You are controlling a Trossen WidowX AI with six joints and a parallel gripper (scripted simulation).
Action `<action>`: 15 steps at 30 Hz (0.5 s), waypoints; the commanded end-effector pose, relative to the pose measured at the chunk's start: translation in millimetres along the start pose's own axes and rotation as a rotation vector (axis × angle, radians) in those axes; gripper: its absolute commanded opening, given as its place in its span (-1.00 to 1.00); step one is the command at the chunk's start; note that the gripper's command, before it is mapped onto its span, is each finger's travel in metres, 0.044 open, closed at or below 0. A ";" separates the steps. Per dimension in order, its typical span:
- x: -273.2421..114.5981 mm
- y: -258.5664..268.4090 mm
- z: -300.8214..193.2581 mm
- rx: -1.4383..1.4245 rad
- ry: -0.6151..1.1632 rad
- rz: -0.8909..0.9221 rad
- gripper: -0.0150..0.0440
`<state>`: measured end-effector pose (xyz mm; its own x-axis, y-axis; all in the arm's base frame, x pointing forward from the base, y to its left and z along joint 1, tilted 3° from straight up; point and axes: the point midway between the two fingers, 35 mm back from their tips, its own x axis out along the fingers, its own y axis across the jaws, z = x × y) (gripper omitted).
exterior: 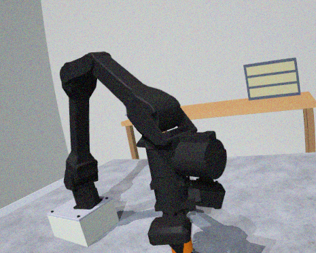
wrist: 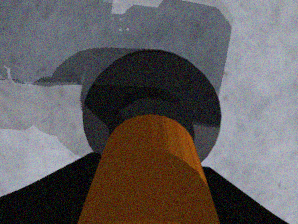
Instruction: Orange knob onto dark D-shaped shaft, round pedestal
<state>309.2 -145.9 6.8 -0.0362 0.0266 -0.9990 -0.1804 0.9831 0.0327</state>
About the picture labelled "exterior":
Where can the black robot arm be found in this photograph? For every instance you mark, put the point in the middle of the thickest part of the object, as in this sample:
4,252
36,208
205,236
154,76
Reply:
151,111

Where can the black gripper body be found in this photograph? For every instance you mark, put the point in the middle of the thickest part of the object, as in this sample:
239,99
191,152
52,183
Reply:
171,197

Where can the orange knob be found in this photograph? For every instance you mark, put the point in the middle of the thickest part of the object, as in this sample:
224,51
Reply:
187,247

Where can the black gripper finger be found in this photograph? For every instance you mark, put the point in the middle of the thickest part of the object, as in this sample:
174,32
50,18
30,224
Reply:
185,211
178,248

